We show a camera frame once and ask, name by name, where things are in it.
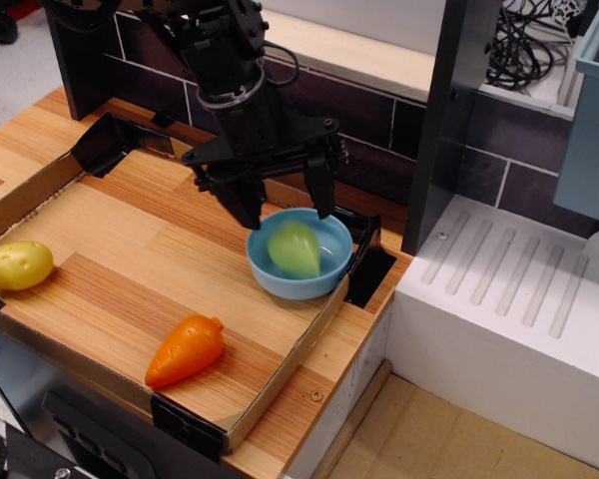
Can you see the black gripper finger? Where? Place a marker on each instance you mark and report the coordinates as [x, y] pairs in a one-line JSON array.
[[319, 180], [242, 198]]

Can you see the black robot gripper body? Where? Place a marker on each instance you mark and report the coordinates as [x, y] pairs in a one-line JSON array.
[[260, 137]]

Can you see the green plastic pear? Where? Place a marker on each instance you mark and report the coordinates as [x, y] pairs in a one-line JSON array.
[[293, 248]]

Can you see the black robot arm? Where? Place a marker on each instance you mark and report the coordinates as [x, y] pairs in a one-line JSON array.
[[222, 44]]

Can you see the light blue bowl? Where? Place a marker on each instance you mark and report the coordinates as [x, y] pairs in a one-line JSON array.
[[335, 247]]

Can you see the cardboard fence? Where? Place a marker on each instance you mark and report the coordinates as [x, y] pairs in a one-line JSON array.
[[137, 251]]

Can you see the orange plastic carrot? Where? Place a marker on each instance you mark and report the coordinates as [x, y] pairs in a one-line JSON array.
[[194, 344]]

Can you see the white drying rack counter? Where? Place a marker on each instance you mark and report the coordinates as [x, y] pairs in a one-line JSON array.
[[512, 277]]

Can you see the yellow plastic potato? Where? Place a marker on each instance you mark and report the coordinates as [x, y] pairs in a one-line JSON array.
[[24, 264]]

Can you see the teal plastic bin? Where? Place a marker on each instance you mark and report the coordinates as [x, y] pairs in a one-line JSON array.
[[578, 184]]

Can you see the black wheel caster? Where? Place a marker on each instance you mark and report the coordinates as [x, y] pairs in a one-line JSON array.
[[8, 29]]

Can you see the dark grey left post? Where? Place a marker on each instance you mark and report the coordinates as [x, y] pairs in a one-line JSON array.
[[83, 68]]

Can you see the dark grey vertical post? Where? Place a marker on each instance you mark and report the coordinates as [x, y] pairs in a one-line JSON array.
[[467, 32]]

